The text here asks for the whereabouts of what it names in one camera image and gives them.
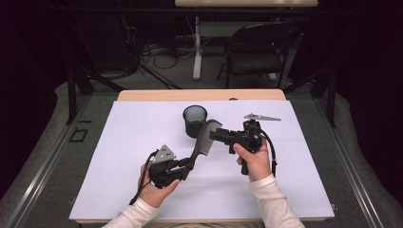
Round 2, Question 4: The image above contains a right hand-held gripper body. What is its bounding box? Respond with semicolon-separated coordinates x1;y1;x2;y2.
218;112;282;176

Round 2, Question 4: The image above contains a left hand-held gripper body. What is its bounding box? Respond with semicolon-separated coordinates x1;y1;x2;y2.
147;144;195;190

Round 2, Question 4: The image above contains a black hairbrush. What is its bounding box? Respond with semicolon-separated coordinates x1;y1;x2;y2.
188;119;223;166

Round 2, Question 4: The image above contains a black mesh cup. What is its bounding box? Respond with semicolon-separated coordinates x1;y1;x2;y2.
182;104;208;139

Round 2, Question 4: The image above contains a person's left hand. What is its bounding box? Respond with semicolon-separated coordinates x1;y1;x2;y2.
138;161;181;209

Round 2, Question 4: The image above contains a person's right hand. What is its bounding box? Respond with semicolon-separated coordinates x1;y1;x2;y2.
232;142;273;182

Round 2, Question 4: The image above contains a white board mat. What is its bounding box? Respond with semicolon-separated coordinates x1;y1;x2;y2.
68;100;336;222

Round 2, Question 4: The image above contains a black folding chair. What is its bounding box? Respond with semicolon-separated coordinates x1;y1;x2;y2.
216;22;302;90

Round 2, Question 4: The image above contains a white-legged wooden table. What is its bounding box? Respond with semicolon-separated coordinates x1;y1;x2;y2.
174;0;319;82

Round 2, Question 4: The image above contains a black metal stand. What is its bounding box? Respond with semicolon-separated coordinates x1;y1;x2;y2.
281;66;338;129
66;66;126;126

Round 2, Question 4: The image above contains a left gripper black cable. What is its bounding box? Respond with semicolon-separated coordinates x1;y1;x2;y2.
128;150;160;206

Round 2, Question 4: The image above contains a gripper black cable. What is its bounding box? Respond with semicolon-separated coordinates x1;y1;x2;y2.
128;150;160;206
259;127;278;179

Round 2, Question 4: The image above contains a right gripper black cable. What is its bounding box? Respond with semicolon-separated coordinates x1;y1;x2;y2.
259;127;278;179

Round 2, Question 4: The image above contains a metal floor rail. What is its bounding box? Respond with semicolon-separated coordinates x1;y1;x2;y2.
4;94;93;228
312;94;386;228

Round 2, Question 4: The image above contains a bundle of floor cables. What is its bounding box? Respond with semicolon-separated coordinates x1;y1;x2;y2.
139;40;198;70

